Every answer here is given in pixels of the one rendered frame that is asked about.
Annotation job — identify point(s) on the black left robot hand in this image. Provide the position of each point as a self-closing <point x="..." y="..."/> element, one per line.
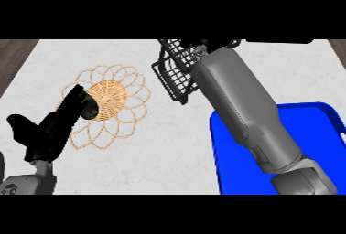
<point x="48" y="137"/>

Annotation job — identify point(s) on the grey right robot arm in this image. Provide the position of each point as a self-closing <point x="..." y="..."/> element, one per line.
<point x="246" y="106"/>

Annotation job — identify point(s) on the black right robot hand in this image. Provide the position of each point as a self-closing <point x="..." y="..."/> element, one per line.
<point x="211" y="44"/>

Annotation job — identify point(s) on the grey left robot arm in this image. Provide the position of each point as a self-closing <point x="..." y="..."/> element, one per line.
<point x="28" y="184"/>

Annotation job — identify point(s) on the flower-shaped wicker placemat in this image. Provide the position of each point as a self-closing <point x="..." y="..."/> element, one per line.
<point x="112" y="94"/>

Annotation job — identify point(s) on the blue tray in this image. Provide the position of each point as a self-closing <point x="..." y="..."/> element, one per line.
<point x="243" y="173"/>

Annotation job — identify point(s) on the dark green round fruit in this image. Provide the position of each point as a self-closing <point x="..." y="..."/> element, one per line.
<point x="91" y="110"/>

